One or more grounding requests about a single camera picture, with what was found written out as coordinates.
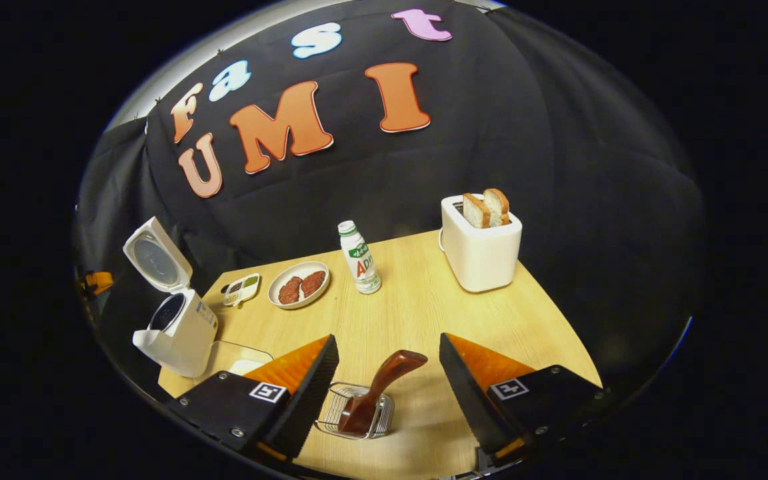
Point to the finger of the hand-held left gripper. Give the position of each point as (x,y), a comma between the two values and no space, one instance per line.
(98,282)

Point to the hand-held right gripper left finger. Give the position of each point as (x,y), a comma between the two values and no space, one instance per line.
(307,400)

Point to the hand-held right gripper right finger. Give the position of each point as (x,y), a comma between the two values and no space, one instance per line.
(470,400)

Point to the brown wooden spoon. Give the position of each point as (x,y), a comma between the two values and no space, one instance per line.
(384,380)

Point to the white rice cooker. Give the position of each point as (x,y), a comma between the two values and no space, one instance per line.
(187,333)

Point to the white round plate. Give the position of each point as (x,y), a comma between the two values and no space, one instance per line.
(300,303)

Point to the brown meat patty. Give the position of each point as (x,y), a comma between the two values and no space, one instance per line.
(290,290)
(312,283)

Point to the white divided grain dish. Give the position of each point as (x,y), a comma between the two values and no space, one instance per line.
(242,288)

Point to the white toaster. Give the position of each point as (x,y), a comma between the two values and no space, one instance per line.
(480,256)

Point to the white drink bottle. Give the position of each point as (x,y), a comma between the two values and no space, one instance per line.
(361,263)

